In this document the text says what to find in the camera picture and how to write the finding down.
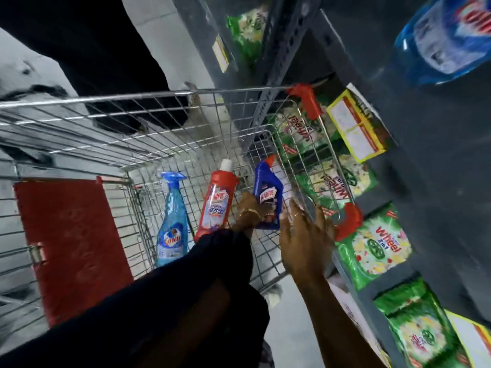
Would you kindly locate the blue toilet cleaner bottle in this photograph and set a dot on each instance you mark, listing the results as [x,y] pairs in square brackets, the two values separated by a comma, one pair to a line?
[268,183]

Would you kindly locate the thin gold bangle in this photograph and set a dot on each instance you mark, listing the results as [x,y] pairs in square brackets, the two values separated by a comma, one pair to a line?
[248,212]

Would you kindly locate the red plastic cart corner bumper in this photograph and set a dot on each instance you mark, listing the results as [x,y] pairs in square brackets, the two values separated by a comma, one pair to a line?
[351,222]
[307,97]

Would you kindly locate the white shelf price label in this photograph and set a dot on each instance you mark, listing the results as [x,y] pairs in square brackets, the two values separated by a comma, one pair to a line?
[351,310]

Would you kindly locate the blue glass cleaner spray bottle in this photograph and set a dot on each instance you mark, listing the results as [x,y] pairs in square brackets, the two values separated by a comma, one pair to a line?
[173,226]

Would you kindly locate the person's left hand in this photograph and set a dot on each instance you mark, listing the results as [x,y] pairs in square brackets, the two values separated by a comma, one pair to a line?
[248,210]

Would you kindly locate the red plastic cart seat flap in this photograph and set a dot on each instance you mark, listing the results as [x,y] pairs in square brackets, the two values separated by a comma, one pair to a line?
[73,241]

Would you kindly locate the grey metal shelf rack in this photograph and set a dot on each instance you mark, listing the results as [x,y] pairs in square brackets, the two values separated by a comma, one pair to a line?
[441,149]

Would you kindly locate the large blue liquid bottle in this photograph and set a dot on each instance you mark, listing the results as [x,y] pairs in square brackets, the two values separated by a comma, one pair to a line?
[441,38]

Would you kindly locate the person's right hand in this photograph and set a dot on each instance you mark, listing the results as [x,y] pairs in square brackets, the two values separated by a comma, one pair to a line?
[307,249]

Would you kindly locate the person's right thumb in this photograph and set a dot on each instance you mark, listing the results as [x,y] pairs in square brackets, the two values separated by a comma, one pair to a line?
[285,226]

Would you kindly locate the person's left forearm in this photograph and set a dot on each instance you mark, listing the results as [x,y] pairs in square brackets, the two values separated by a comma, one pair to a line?
[153,302]

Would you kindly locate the green detergent packet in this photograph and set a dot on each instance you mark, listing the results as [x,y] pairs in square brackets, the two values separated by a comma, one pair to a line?
[378,247]
[345,182]
[247,30]
[299,132]
[418,329]

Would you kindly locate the small yellow shelf price label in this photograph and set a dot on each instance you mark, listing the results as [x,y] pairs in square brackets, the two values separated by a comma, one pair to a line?
[221,53]

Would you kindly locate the red toilet cleaner bottle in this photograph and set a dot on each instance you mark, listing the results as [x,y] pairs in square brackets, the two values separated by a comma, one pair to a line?
[214,203]

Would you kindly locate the person's left fingers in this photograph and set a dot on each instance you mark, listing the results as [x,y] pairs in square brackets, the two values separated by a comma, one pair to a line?
[256,205]

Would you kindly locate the large yellow shelf price label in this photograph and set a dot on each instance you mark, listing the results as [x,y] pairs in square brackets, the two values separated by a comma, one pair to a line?
[358,124]
[473,341]

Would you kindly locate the person's right forearm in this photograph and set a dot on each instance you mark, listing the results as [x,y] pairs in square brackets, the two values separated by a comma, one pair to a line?
[333,325]

